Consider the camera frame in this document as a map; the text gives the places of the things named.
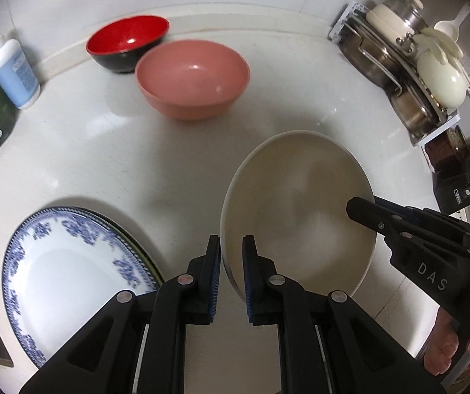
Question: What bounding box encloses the cream saucepan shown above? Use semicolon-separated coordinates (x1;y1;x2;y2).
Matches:
365;3;418;44

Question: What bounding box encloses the cream pot lid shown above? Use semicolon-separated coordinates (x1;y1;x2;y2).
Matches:
413;28;464;60

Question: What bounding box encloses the white plastic ladle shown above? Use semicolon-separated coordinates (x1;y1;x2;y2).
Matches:
434;2;470;44

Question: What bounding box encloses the glass jar of sauce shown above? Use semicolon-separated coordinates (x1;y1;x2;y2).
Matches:
426;125;467;171

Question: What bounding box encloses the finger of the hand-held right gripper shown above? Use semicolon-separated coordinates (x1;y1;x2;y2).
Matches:
346;196;425;248
374;196;470;248

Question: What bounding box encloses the person's right hand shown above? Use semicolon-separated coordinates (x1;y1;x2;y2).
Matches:
423;310;470;382

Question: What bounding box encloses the steel steamer with glass lid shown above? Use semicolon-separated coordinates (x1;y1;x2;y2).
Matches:
385;0;426;29

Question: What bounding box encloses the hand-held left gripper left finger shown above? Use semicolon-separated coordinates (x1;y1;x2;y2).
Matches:
18;235;223;394

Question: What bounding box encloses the red and black bowl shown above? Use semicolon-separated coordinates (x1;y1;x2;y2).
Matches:
86;15;170;75

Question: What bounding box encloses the small steel pot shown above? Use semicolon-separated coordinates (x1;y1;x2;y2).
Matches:
390;84;441;140

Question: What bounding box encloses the large steel pot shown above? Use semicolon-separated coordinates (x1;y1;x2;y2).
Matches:
339;25;404;91

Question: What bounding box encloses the black knife block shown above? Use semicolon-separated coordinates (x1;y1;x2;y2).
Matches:
431;158;470;218

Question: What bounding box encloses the blue pump lotion bottle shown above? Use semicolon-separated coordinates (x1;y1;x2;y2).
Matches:
0;22;41;111

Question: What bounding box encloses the blue-patterned white plate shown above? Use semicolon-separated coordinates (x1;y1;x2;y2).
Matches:
1;206;164;370

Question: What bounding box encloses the white pot rack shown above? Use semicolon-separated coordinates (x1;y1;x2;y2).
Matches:
329;2;463;148

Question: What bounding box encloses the cream ceramic pot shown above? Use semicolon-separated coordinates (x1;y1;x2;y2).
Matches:
416;47;469;107

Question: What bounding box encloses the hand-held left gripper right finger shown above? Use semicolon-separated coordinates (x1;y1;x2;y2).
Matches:
242;235;445;394

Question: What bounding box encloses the pink bowl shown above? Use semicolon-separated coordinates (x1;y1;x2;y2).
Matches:
134;40;251;121

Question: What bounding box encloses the white bowl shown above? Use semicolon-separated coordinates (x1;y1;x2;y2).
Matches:
220;130;377;302

